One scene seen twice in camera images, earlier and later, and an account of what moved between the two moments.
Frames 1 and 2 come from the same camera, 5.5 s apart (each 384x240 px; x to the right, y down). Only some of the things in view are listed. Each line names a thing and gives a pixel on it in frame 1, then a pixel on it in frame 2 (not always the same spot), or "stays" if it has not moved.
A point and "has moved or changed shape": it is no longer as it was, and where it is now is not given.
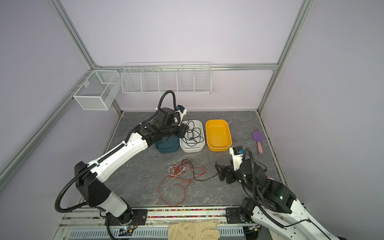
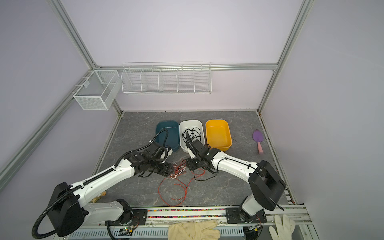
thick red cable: x=172 y=189 stays
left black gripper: x=184 y=127 → x=166 y=170
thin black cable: x=192 y=135 has moved or changed shape
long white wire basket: x=182 y=77 stays
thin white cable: x=174 y=171 stays
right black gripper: x=224 y=173 → x=189 y=163
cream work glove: x=201 y=230 stays
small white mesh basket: x=99 y=90 stays
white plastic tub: x=194 y=140 stays
